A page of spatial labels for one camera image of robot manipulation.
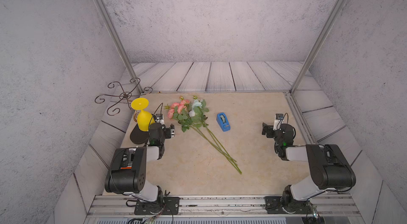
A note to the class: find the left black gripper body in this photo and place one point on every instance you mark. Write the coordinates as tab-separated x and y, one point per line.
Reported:
168	133

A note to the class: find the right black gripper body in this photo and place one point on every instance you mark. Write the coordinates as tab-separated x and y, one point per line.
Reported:
271	133

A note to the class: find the artificial flower bouquet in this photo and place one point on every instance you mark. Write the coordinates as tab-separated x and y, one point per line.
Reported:
192	115

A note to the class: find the blue tape dispenser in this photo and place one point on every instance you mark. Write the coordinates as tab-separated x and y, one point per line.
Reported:
223	122

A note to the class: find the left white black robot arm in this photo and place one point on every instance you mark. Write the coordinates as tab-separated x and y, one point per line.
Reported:
127	172

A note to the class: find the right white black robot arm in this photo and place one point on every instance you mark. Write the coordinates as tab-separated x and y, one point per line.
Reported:
328	168

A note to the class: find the yellow plastic goblet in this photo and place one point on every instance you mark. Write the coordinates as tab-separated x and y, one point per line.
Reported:
144	118

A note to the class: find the black oval tray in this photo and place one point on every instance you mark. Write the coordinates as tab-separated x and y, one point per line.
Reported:
139	137

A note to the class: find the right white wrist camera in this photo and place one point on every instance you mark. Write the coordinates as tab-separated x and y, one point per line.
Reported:
279	118

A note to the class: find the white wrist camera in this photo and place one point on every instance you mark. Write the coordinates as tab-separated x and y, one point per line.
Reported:
279	118
159	118

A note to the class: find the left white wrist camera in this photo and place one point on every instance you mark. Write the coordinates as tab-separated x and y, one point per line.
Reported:
159	118

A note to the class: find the curly metal wire stand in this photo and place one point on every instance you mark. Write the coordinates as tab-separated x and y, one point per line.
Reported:
122	95

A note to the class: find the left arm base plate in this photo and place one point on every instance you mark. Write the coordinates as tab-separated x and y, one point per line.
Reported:
157	205

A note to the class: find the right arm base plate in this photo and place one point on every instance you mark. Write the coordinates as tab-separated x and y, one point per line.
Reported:
281	205

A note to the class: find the aluminium rail front frame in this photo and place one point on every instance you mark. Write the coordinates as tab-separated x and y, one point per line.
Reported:
224	209

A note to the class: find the right aluminium corner post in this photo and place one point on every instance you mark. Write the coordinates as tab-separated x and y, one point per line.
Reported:
334	13

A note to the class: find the aluminium corner post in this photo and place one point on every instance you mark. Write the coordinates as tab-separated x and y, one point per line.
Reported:
334	13
102	9

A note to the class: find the left aluminium corner post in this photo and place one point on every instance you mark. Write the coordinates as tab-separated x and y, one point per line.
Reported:
102	9

